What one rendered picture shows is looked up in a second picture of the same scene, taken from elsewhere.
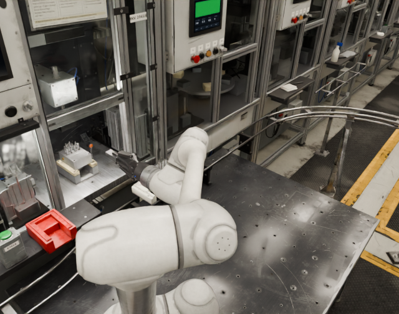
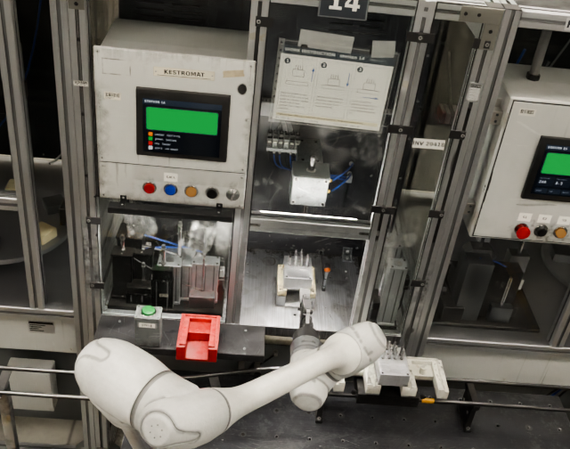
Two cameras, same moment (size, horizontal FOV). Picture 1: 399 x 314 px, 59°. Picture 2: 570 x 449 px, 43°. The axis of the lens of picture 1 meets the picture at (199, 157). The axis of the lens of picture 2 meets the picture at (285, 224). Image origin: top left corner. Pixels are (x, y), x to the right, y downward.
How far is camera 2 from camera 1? 1.01 m
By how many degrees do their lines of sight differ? 39
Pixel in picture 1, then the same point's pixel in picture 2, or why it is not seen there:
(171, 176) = not seen: hidden behind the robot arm
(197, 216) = (165, 394)
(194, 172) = (289, 371)
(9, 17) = (243, 103)
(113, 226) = (109, 352)
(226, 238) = (160, 428)
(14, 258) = (145, 338)
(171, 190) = not seen: hidden behind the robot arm
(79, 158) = (294, 277)
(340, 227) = not seen: outside the picture
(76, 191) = (268, 314)
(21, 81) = (234, 168)
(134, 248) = (104, 380)
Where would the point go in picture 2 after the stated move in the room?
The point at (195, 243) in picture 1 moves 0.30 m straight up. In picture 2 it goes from (141, 412) to (139, 289)
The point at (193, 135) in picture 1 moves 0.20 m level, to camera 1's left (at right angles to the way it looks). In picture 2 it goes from (359, 333) to (307, 289)
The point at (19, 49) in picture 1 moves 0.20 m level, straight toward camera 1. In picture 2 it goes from (243, 136) to (208, 167)
